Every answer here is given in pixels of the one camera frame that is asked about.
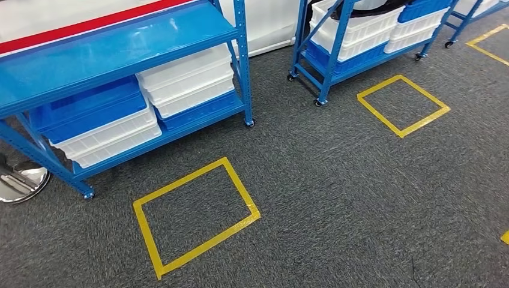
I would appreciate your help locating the blue wheeled shelf cart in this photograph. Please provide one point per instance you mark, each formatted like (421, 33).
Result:
(460, 24)
(333, 59)

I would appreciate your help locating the black curved plastic part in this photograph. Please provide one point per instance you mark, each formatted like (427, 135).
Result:
(370, 11)

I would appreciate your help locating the blue metal shelf rack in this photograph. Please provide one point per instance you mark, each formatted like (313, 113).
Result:
(99, 51)

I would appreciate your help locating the blue plastic bin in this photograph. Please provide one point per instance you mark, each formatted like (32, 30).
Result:
(421, 10)
(358, 63)
(199, 117)
(87, 115)

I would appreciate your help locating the white plastic bin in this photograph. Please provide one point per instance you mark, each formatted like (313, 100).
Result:
(358, 28)
(191, 91)
(409, 43)
(417, 28)
(358, 49)
(111, 135)
(195, 106)
(119, 150)
(183, 67)

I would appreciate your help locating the white car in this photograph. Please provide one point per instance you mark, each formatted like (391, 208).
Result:
(270, 24)

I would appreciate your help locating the yellow floor tape square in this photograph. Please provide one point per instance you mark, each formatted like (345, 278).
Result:
(377, 115)
(147, 238)

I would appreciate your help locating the red barrier belt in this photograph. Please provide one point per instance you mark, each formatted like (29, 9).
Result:
(79, 28)

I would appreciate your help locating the chrome stanchion post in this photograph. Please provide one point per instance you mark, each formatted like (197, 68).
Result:
(24, 187)

